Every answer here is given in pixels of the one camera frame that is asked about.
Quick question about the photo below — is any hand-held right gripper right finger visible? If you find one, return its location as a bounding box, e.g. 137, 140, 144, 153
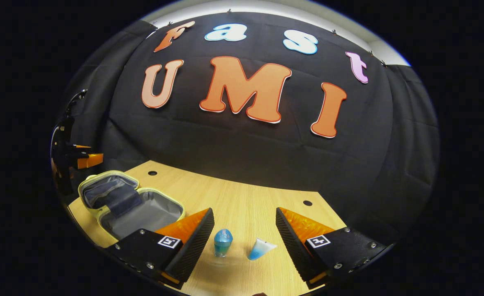
276, 207, 388, 290

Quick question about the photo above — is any blue and white tube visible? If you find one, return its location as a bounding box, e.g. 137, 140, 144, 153
248, 238, 278, 261

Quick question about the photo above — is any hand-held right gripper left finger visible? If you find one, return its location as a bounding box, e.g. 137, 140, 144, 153
104, 208, 216, 290

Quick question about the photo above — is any small blue bottle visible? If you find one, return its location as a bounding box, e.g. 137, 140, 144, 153
214, 229, 233, 258

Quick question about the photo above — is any pale yellow suitcase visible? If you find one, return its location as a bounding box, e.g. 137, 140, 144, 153
78, 170, 186, 241

